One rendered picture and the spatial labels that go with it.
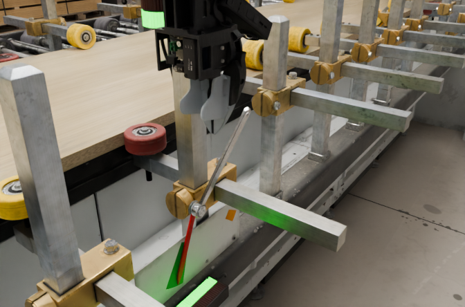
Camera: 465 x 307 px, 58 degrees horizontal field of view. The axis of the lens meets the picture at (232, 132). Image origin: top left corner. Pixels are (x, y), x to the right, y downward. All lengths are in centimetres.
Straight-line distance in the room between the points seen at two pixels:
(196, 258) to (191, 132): 24
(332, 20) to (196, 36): 60
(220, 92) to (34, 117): 22
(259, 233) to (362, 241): 119
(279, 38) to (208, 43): 34
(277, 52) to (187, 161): 28
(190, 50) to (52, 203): 23
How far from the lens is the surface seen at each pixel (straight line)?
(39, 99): 48
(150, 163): 83
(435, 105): 334
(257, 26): 57
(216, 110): 55
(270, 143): 89
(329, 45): 105
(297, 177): 107
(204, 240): 77
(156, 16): 63
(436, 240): 217
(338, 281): 183
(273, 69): 83
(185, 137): 66
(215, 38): 50
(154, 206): 99
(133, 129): 84
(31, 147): 49
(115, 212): 91
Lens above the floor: 125
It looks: 25 degrees down
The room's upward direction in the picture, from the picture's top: straight up
